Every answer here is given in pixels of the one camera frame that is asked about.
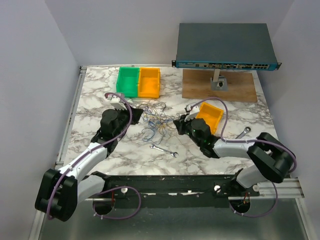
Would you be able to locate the wooden base board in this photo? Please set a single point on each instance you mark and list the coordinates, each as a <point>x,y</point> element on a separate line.
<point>196,85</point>

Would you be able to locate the small silver open-end wrench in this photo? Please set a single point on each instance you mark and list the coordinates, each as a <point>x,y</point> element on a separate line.
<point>172,153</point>

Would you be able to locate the black mounting rail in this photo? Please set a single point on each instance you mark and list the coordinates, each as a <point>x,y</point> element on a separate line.
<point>157,191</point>

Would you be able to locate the grey switch stand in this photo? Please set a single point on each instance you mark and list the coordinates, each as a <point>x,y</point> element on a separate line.
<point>218,82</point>

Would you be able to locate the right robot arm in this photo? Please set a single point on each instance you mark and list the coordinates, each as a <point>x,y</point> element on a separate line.
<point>271,160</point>

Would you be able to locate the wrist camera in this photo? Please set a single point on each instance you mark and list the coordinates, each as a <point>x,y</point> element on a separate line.
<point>116,102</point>
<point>191,112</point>

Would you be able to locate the orange plastic bin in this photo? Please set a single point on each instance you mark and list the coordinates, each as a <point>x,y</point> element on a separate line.
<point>149,83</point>

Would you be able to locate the green plastic bin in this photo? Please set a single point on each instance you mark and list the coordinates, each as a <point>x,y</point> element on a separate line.
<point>127,81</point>

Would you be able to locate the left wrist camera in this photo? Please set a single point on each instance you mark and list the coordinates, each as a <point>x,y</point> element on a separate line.
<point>116,102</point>

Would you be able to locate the loose yellow plastic bin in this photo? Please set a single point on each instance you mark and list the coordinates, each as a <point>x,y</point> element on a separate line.
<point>211,115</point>

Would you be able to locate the silver ratchet wrench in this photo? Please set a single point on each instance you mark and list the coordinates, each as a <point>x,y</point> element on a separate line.
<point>245,131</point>

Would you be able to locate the blue network switch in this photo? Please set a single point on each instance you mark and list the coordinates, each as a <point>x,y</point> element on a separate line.
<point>225,46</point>

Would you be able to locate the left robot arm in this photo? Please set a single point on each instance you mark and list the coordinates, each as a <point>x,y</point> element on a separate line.
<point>62,189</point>

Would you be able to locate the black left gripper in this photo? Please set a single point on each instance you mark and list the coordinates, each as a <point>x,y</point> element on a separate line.
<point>136,115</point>

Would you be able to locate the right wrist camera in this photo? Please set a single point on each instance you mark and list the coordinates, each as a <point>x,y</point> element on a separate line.
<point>191,112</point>

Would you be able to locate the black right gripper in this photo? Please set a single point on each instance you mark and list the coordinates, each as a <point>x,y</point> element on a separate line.
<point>180,124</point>

